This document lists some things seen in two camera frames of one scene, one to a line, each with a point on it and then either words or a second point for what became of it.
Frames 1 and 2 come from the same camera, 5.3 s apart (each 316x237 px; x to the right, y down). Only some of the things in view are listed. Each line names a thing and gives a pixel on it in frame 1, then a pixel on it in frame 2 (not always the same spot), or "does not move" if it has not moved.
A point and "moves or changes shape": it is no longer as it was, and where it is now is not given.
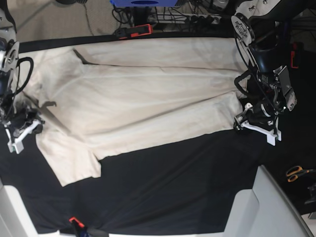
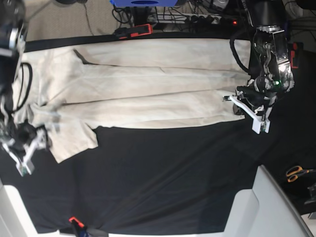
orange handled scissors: (293, 173) does not move
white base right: (264, 211) does not move
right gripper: (262, 115) -> (258, 95)
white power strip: (174, 18) does not move
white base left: (15, 221) does not move
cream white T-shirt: (97, 97) moves or changes shape
